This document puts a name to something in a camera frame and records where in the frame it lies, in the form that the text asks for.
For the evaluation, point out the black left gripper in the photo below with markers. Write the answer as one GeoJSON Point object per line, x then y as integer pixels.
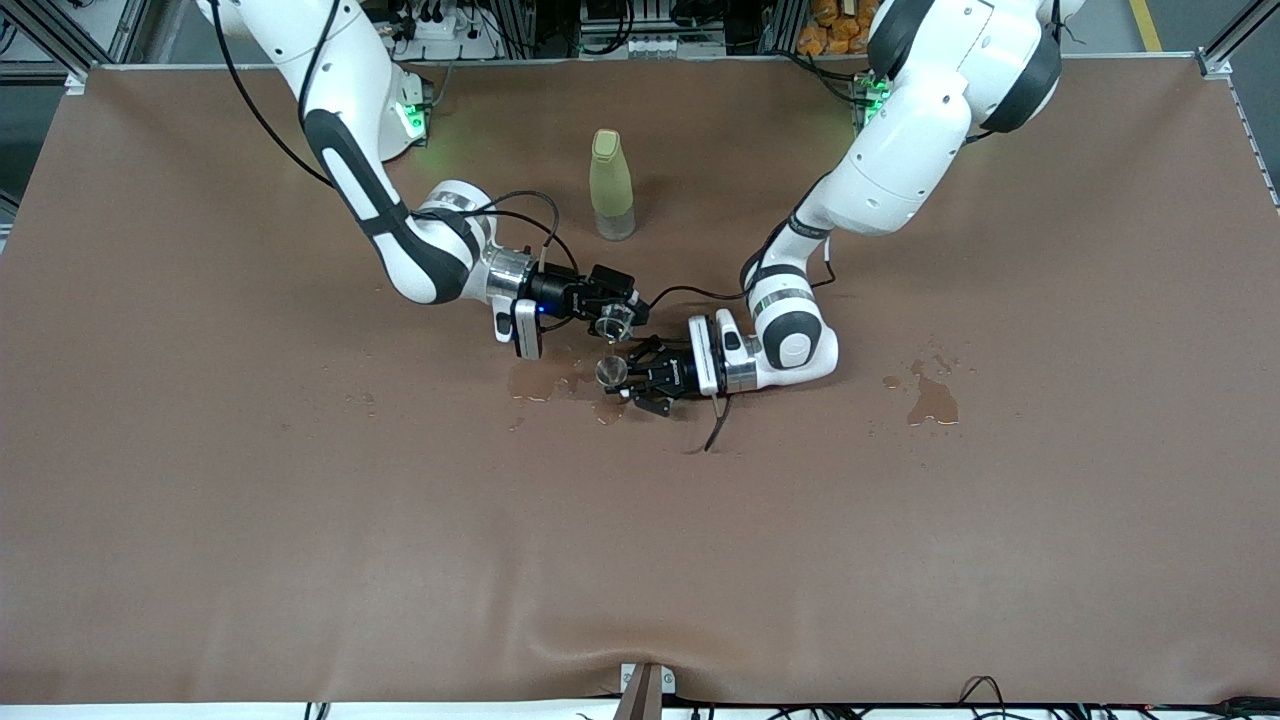
{"type": "Point", "coordinates": [672, 374]}

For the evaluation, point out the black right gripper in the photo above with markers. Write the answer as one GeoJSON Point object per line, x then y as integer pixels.
{"type": "Point", "coordinates": [557, 293]}

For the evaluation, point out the small glass cup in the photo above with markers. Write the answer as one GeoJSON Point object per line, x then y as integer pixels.
{"type": "Point", "coordinates": [612, 373]}

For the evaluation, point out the clear glass beaker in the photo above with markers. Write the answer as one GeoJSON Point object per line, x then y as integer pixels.
{"type": "Point", "coordinates": [615, 324]}

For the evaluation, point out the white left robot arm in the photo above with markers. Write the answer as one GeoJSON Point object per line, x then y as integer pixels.
{"type": "Point", "coordinates": [910, 150]}

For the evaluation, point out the pale green shaker bottle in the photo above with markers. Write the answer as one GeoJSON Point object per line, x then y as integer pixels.
{"type": "Point", "coordinates": [610, 180]}

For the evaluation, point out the spilled liquid puddle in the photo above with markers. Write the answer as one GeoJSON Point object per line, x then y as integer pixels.
{"type": "Point", "coordinates": [608, 412]}
{"type": "Point", "coordinates": [540, 385]}
{"type": "Point", "coordinates": [935, 400]}

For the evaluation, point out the brown table mat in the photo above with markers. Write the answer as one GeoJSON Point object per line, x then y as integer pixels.
{"type": "Point", "coordinates": [640, 560]}

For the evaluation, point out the white power strip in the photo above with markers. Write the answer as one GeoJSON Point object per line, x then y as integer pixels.
{"type": "Point", "coordinates": [655, 47]}
{"type": "Point", "coordinates": [440, 28]}

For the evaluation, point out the crate of orange bread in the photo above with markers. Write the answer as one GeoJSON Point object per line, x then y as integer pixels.
{"type": "Point", "coordinates": [825, 35]}

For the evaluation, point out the metal table edge bracket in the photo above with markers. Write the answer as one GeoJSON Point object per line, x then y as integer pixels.
{"type": "Point", "coordinates": [645, 695]}

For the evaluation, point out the aluminium frame post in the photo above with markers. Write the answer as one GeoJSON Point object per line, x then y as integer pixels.
{"type": "Point", "coordinates": [1240, 30]}
{"type": "Point", "coordinates": [45, 30]}

